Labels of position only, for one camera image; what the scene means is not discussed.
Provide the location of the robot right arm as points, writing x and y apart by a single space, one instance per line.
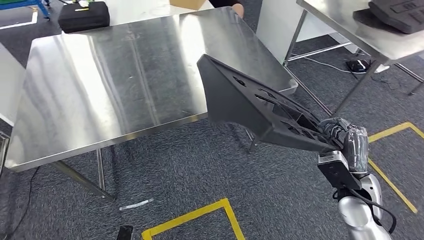
357 215

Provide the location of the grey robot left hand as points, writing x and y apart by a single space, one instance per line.
124 233

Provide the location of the black zip case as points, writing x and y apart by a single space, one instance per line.
82 20

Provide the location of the black plastic panel part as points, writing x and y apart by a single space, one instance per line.
232 99

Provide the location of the white floor strip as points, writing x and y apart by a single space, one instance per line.
136 204

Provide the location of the white floor tape marking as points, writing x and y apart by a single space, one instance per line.
34 16

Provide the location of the yellow floor tape square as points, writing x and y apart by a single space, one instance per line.
185 216
394 188

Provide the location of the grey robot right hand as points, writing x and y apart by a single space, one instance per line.
356 149

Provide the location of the person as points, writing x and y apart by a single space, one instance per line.
238 10

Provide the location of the controller with phone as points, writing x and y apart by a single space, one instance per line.
81 3

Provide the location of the dark grey moulded part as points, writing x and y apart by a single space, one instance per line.
397 15

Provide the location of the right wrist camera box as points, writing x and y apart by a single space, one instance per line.
338 172

